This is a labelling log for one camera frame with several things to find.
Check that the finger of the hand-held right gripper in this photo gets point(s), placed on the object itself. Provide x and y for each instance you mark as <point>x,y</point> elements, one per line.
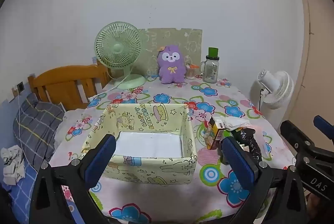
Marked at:
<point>294,134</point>
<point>323,122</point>

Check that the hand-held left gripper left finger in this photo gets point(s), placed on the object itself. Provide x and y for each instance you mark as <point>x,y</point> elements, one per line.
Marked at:
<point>101,158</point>

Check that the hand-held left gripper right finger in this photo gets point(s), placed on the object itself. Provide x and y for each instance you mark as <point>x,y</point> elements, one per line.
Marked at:
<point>240,164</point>

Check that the black plastic bag roll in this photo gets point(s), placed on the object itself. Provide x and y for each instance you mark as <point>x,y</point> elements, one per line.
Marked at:
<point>250,140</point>

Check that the clear plastic bag roll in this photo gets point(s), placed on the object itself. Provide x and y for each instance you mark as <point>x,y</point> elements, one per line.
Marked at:
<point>263,145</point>

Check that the green tissue pack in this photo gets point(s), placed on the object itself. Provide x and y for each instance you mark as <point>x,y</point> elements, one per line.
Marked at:
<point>231,133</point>

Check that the small yellow carton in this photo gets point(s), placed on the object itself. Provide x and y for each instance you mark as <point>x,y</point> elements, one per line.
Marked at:
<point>214,135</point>

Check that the white cloth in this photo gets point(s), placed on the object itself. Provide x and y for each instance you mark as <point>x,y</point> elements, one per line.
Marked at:
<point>13,164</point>
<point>236,123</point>

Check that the yellow printed storage box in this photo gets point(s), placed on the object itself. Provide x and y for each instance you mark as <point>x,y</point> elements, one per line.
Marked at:
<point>146,114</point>

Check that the white standing fan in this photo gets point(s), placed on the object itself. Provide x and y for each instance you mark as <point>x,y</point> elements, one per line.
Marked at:
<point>276,91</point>

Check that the white bedding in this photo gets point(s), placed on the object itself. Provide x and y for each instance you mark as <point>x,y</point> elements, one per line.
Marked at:
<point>67,122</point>

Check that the beige door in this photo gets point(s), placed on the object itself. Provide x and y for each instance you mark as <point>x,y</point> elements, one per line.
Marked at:
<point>321,57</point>

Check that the grey plaid pillow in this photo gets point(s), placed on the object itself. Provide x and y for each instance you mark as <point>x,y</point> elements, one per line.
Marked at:
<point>36,125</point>

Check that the blue checked bedsheet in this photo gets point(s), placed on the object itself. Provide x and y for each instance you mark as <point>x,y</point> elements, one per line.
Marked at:
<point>26,187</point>

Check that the wooden bed headboard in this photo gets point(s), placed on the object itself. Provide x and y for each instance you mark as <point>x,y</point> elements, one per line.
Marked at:
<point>65,80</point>

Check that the crumpled white cloth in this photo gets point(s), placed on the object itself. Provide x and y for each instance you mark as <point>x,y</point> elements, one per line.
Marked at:
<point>13,164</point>

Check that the glass jar with green lid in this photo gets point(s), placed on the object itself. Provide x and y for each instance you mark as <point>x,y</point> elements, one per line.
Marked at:
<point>210,70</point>

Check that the toothpick jar orange lid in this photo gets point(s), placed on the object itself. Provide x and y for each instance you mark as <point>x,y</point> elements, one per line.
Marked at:
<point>191,73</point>

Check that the green desk fan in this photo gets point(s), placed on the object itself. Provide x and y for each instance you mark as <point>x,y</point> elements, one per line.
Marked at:
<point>117,48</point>

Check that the purple plush toy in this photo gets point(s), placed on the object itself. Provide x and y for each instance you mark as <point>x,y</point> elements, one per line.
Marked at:
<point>172,70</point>

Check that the patterned beige board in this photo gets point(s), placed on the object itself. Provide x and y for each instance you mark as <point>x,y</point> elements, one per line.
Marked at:
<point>182,39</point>

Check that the wall socket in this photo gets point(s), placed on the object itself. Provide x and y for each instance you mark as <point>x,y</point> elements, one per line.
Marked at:
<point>20,86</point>

